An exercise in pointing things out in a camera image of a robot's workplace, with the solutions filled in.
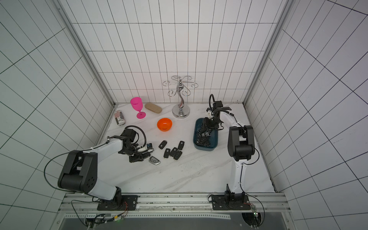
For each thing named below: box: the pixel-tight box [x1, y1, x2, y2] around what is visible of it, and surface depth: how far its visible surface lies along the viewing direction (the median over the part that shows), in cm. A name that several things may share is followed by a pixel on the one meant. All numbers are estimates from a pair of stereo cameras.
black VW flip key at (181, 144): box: [177, 140, 185, 150], surface depth 97 cm
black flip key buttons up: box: [173, 150, 183, 161], surface depth 91 cm
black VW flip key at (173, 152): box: [169, 147, 178, 157], surface depth 93 cm
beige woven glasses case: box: [144, 102, 163, 114], surface depth 116 cm
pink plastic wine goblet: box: [130, 96, 147, 120], surface depth 103 cm
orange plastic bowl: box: [156, 117, 173, 132], surface depth 103 cm
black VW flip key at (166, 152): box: [163, 148, 171, 159], surface depth 92 cm
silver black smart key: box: [148, 155, 161, 166], surface depth 89 cm
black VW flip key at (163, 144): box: [158, 140, 168, 150], surface depth 96 cm
